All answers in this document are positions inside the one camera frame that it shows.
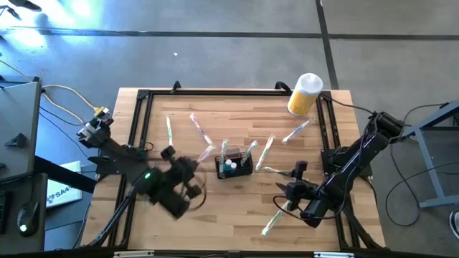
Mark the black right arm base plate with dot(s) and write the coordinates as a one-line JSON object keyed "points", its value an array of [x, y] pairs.
{"points": [[327, 159]]}

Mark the black plastic bracket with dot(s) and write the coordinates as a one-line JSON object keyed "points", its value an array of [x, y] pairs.
{"points": [[16, 140]]}

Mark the light blue toothbrush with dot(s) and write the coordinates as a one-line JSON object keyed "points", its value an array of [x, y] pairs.
{"points": [[295, 132]]}

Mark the person's white shoe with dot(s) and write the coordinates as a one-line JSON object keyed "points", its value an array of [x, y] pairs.
{"points": [[455, 224]]}

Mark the silver metal bracket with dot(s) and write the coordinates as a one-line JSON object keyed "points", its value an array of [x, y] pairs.
{"points": [[132, 254], [333, 255]]}

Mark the black desk crossbar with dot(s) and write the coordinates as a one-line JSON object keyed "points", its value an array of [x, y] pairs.
{"points": [[64, 175]]}

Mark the blue-green toothbrush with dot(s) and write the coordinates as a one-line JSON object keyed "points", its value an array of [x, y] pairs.
{"points": [[264, 153]]}

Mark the black aluminium table frame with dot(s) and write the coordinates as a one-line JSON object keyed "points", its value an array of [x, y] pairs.
{"points": [[161, 92]]}

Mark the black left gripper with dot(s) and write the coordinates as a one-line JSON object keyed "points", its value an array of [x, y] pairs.
{"points": [[181, 175]]}

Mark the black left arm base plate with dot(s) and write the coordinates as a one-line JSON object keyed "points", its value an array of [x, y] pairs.
{"points": [[104, 166]]}

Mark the black keyboard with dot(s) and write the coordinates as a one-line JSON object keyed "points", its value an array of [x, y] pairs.
{"points": [[3, 213]]}

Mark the orange toothbrush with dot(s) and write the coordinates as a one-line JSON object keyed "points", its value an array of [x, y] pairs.
{"points": [[207, 153]]}

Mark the blue-grey metal table frame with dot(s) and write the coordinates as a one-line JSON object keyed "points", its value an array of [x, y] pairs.
{"points": [[431, 166]]}

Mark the teal mouthwash bottle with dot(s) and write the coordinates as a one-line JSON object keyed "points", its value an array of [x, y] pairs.
{"points": [[227, 164], [234, 166]]}

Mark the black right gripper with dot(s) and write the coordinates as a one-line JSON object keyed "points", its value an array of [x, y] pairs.
{"points": [[301, 190]]}

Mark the grey side desk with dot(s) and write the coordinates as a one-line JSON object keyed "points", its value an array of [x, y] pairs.
{"points": [[18, 114]]}

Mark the yellow wipes canister white lid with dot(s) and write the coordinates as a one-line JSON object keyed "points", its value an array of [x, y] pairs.
{"points": [[303, 100]]}

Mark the black stand leg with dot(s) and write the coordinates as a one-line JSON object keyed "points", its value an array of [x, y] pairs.
{"points": [[12, 12], [27, 5]]}

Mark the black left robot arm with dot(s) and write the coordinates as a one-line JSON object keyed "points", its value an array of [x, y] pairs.
{"points": [[161, 193]]}

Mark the white printed cardboard box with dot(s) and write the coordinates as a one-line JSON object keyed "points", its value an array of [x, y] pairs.
{"points": [[64, 193]]}

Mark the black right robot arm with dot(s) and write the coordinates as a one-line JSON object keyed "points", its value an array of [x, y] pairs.
{"points": [[344, 168]]}

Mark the black computer mouse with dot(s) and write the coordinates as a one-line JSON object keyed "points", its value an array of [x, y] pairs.
{"points": [[28, 218]]}

